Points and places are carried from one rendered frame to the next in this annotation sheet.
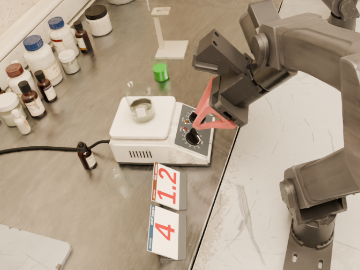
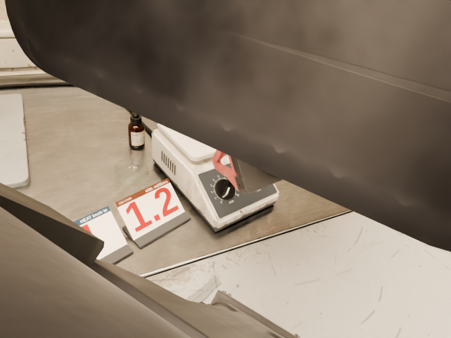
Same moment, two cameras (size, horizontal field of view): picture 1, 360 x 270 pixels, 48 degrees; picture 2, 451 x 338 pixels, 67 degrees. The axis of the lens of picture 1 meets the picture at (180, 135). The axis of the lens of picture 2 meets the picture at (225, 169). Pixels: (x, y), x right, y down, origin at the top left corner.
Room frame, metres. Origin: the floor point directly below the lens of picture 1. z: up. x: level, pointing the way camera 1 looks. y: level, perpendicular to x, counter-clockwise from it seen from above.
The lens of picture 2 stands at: (0.24, -0.21, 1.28)
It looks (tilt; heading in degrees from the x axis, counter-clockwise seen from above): 38 degrees down; 31
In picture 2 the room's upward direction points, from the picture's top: 10 degrees clockwise
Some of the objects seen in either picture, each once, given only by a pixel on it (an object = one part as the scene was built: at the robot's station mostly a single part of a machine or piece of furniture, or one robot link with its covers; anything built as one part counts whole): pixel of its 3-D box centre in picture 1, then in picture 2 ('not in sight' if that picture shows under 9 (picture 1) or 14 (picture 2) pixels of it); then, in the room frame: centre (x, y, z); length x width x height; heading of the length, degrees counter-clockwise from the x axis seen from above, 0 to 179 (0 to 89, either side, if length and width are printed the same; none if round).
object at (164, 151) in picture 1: (159, 131); (210, 161); (0.62, 0.04, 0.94); 0.22 x 0.13 x 0.08; 74
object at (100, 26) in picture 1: (98, 20); not in sight; (1.15, 0.18, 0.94); 0.07 x 0.07 x 0.07
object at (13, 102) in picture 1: (10, 109); not in sight; (0.80, 0.39, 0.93); 0.06 x 0.06 x 0.07
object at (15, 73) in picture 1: (22, 84); not in sight; (0.86, 0.37, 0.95); 0.06 x 0.06 x 0.11
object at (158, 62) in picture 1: (159, 68); not in sight; (0.85, 0.02, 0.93); 0.04 x 0.04 x 0.06
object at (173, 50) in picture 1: (169, 30); not in sight; (0.96, -0.02, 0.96); 0.08 x 0.08 x 0.13; 71
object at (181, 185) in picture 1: (170, 185); (154, 210); (0.48, 0.04, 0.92); 0.09 x 0.06 x 0.04; 171
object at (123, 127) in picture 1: (143, 116); (204, 131); (0.62, 0.07, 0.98); 0.12 x 0.12 x 0.01; 74
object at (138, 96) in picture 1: (139, 102); not in sight; (0.62, 0.07, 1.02); 0.06 x 0.05 x 0.08; 26
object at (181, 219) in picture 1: (167, 231); (88, 245); (0.38, 0.05, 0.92); 0.09 x 0.06 x 0.04; 171
